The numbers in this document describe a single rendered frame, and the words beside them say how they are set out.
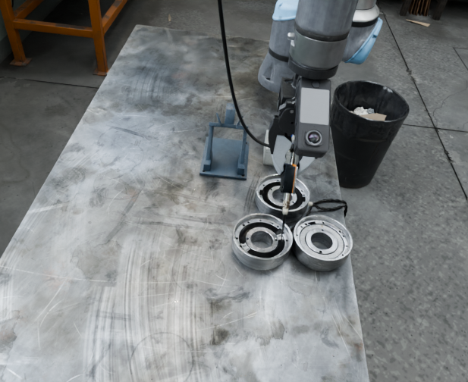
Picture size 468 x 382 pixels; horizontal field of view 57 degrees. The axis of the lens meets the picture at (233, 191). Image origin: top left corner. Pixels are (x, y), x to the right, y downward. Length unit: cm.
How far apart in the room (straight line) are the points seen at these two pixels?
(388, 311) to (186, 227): 115
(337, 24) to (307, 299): 43
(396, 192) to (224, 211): 153
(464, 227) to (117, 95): 170
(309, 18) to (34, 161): 184
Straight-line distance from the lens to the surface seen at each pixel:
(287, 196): 75
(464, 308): 196
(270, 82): 120
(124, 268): 76
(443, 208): 231
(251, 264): 74
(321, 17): 59
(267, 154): 93
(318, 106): 62
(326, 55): 61
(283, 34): 116
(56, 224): 84
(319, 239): 81
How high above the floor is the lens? 141
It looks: 44 degrees down
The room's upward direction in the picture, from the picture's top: 7 degrees clockwise
